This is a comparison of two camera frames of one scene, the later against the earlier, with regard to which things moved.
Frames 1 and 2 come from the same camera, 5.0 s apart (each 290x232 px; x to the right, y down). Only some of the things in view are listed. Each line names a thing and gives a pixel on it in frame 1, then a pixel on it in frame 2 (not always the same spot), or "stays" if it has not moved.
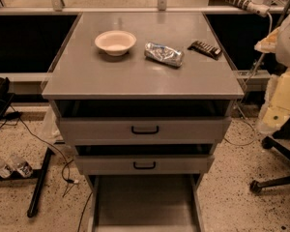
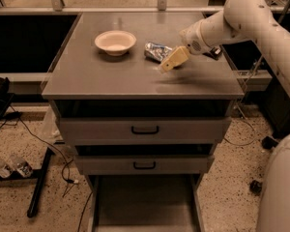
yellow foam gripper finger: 281,100 to 176,57
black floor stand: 38,176 stays
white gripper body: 289,45 to 190,43
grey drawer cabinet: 144,98 stays
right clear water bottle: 20,166 stays
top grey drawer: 144,122 stays
